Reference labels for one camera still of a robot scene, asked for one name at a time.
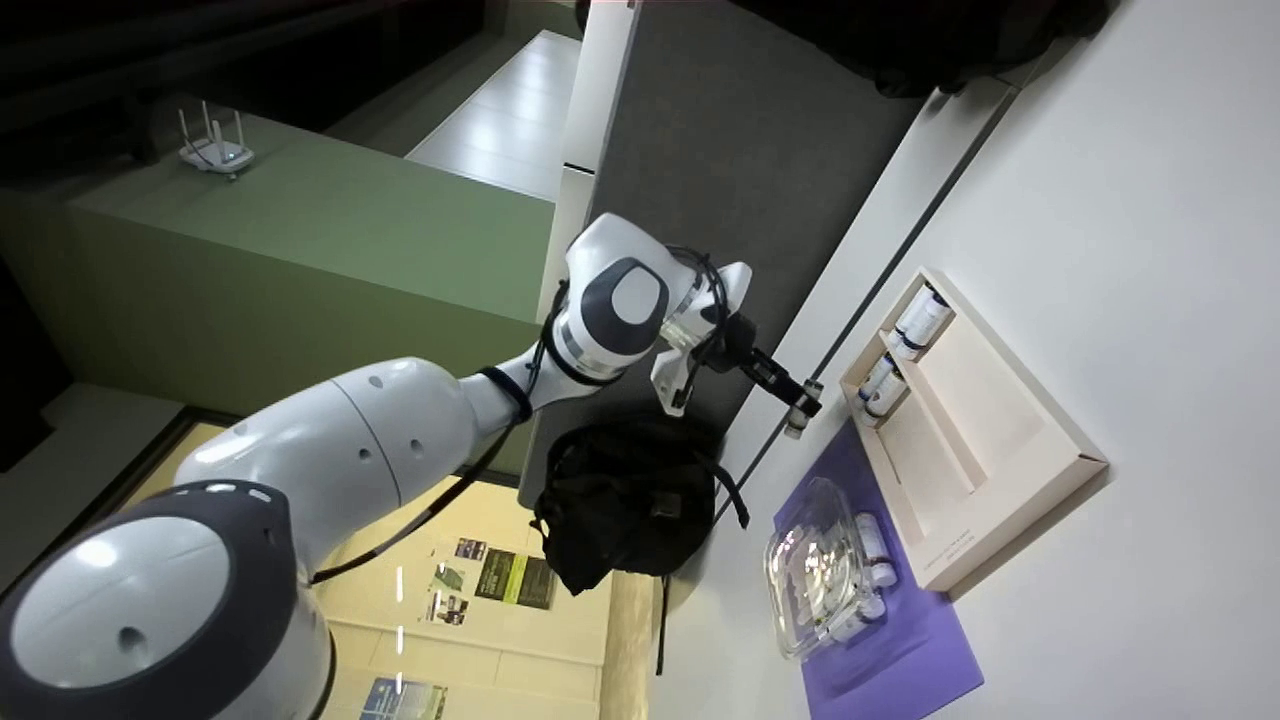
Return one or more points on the clear plastic container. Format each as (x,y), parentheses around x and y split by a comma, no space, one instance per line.
(818,578)

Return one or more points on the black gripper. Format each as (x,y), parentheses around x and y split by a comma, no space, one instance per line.
(733,345)

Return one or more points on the grey desk partition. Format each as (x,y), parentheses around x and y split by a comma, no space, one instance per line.
(723,213)

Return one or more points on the wooden compartment tray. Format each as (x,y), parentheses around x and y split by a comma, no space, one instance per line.
(981,435)

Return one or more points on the white wifi router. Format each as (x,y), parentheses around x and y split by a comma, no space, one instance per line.
(215,143)

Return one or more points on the purple mat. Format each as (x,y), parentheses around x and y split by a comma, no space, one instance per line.
(884,626)

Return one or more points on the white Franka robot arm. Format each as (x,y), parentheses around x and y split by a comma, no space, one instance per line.
(384,455)

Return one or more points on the dark printed poster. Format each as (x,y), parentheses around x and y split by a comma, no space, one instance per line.
(537,587)
(496,574)

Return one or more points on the black backpack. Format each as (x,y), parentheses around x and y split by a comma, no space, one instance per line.
(624,503)

